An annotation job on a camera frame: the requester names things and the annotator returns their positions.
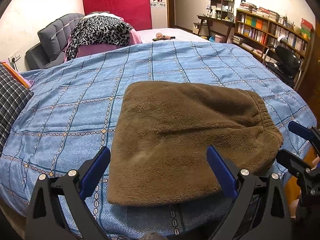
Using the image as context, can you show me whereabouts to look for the red padded headboard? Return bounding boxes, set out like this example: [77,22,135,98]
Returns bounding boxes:
[82,0,153,31]

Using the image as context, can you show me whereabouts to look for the wooden bookshelf with books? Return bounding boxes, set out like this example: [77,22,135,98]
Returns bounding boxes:
[232,2,314,65]

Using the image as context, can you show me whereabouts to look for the brown fleece pants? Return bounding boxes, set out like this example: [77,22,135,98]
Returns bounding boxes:
[107,80,284,207]

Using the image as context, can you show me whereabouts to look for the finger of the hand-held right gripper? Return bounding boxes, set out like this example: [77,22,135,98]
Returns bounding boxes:
[275,149,320,180]
[287,121,320,145]

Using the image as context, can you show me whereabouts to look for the leopard print cloth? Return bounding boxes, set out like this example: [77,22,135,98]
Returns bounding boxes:
[65,15,134,62]

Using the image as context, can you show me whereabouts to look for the dark plaid pillow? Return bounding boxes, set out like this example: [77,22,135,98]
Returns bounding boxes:
[0,64,34,153]

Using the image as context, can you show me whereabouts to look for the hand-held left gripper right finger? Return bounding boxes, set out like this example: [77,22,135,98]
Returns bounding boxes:
[205,145,293,240]

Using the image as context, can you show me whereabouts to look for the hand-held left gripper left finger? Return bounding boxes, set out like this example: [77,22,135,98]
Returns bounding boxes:
[25,146,112,240]

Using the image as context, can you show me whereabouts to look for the white wall socket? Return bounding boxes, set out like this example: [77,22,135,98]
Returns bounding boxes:
[8,52,22,64]

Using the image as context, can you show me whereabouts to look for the blue checked blanket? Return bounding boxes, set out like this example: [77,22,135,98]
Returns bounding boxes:
[0,41,317,239]

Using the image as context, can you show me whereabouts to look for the small wooden desk shelf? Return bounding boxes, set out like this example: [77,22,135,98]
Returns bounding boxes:
[206,0,236,21]

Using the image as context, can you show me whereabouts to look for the black chair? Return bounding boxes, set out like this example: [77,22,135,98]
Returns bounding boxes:
[262,37,302,88]

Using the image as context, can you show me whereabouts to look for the pink bed sheet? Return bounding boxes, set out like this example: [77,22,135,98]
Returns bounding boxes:
[75,12,212,58]

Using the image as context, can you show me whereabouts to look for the wooden desk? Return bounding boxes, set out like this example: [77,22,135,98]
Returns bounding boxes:
[193,15,237,43]

